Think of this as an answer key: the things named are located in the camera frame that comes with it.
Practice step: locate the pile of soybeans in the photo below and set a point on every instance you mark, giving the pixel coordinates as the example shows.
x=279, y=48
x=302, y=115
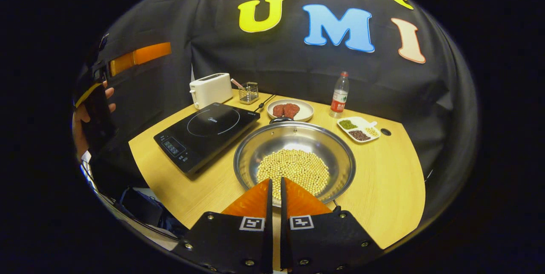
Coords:
x=294, y=167

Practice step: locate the pile of green beans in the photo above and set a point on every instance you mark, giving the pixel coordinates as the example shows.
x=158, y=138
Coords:
x=348, y=124

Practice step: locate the stainless steel pot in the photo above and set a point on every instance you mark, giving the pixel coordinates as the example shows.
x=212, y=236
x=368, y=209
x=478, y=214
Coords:
x=289, y=137

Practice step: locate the pile of pale beans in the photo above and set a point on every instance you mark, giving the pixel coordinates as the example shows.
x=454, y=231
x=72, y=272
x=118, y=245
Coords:
x=372, y=131

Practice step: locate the pink striped stick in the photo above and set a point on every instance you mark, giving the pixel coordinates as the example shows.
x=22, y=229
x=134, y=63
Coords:
x=236, y=83

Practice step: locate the white divided dish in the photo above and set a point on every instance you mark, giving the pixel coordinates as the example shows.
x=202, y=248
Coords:
x=357, y=120

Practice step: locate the clear plastic water bottle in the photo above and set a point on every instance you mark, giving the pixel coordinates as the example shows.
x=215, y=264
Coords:
x=339, y=95

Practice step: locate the black induction cooktop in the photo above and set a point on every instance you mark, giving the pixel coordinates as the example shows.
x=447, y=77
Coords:
x=204, y=137

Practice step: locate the white toaster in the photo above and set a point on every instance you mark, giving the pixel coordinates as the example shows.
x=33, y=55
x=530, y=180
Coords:
x=210, y=90

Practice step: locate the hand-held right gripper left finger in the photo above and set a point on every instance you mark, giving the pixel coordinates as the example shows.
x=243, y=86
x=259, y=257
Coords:
x=270, y=240

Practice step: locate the black bag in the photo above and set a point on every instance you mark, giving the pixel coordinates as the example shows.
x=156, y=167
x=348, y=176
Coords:
x=140, y=206

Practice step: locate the white round plate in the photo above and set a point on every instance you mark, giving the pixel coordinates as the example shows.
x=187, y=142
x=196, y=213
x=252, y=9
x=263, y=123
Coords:
x=305, y=111

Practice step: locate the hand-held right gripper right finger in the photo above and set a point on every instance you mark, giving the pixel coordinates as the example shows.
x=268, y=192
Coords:
x=283, y=240

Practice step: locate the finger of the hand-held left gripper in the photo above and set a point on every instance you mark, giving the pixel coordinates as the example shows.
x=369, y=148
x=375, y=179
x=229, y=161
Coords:
x=144, y=56

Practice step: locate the pile of dark beans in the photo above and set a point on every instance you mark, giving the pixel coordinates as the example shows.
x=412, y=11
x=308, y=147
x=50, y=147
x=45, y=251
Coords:
x=359, y=135

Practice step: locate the black backdrop cloth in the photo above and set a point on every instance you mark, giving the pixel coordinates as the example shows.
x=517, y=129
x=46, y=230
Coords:
x=298, y=69

